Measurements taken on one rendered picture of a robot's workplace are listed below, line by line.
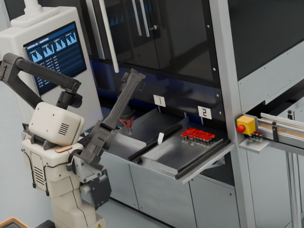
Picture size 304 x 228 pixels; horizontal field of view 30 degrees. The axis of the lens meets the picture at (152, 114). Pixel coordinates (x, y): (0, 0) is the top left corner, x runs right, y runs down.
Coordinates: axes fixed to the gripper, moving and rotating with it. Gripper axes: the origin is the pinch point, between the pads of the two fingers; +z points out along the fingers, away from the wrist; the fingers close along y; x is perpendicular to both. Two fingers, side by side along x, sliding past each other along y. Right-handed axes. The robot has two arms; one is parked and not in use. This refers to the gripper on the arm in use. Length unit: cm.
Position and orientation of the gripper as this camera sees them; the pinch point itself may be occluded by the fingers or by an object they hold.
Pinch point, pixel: (129, 127)
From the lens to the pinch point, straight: 318.2
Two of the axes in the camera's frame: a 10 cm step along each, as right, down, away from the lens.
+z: 1.7, 8.8, 4.4
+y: 5.0, -4.6, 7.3
